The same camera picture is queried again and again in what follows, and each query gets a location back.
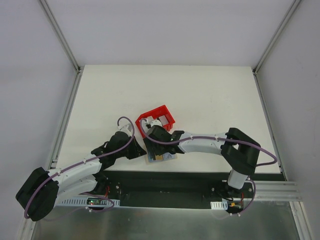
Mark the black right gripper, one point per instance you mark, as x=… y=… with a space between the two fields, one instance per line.
x=155 y=144

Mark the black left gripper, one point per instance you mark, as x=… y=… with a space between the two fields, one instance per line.
x=135 y=148

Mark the beige leather card holder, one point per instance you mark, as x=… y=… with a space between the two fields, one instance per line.
x=149 y=160

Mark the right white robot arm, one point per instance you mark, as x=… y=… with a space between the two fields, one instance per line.
x=239 y=150

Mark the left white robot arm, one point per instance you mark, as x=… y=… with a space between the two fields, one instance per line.
x=44 y=189

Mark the white VIP card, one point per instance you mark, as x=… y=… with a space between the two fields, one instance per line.
x=169 y=156

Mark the red plastic bin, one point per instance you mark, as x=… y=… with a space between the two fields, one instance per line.
x=158 y=116

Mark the left white cable duct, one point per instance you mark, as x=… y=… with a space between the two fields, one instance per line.
x=89 y=201

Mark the white cable duct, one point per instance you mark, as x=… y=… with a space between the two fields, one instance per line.
x=89 y=201
x=219 y=205

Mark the right white cable duct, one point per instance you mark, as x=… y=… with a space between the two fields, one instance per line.
x=219 y=205

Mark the aluminium rail profile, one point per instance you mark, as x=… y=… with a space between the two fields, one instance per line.
x=277 y=191

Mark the left aluminium frame post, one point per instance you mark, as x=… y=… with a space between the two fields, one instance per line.
x=59 y=34

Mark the aluminium frame post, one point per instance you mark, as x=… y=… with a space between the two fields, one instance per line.
x=59 y=34
x=277 y=34

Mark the right aluminium frame post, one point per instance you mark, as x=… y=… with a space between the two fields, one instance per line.
x=277 y=34

